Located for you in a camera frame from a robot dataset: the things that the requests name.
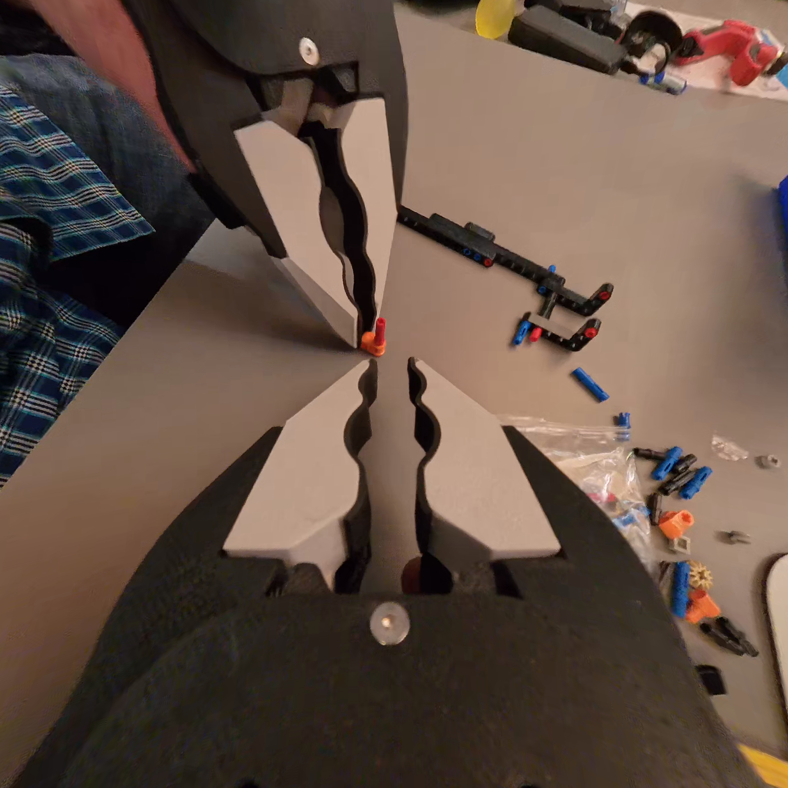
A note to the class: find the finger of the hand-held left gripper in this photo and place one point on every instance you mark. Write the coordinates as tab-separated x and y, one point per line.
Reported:
378	172
283	197

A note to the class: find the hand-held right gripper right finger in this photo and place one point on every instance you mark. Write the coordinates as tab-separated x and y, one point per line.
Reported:
486	492

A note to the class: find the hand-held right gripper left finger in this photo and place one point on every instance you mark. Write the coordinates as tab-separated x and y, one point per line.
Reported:
295	492

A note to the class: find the clear bag of brick parts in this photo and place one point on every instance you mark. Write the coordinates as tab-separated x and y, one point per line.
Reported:
585	468

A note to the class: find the black brick beam assembly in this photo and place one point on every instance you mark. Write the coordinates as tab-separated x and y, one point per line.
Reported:
511	255

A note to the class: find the orange connector with red pin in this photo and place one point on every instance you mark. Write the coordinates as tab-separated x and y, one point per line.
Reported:
372	342

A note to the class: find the person's left forearm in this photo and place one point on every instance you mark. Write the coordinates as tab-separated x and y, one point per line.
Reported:
92	37

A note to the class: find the grey desk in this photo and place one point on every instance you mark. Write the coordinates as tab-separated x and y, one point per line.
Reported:
492	154

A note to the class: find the short blue brick pin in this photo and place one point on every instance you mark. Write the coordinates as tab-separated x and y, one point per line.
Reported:
623	420

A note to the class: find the group of loose black pins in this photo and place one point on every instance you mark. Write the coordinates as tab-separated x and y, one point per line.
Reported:
646	454

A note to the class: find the orange brick connector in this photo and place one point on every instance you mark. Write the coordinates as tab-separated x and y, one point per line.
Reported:
676	523
702	606

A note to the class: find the yellow translucent disc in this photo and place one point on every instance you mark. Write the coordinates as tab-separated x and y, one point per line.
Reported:
495	18

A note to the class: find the small grey square piece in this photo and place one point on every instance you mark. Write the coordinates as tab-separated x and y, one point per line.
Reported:
681	545

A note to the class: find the person's plaid shirt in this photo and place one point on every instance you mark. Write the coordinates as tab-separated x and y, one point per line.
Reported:
61	184

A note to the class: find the tan brick gear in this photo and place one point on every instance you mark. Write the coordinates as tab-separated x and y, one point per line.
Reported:
700	574

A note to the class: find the black rectangular block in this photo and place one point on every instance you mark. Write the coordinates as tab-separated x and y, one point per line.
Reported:
566	40

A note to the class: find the clear plastic scrap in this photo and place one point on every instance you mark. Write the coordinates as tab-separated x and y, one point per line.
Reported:
729	447

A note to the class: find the small grey brick piece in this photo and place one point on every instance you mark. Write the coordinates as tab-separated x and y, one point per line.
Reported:
736	537

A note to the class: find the grey round bush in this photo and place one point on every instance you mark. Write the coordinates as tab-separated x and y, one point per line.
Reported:
768	460

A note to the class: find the black brick beam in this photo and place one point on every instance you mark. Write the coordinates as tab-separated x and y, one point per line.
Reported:
711	678

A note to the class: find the black round object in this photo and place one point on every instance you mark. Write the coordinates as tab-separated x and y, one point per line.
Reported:
646	31

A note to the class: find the small blue silver cylinder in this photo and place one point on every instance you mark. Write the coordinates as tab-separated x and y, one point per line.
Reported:
668	81

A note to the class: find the white holder stand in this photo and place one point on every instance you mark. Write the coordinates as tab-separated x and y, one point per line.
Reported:
780	615

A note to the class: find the red and black tool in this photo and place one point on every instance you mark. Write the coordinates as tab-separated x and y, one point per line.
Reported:
714	83

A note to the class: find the red plastic tool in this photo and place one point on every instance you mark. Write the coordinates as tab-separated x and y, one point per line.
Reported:
726	43

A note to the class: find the blue plastic box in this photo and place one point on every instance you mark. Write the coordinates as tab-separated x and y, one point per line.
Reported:
783	200

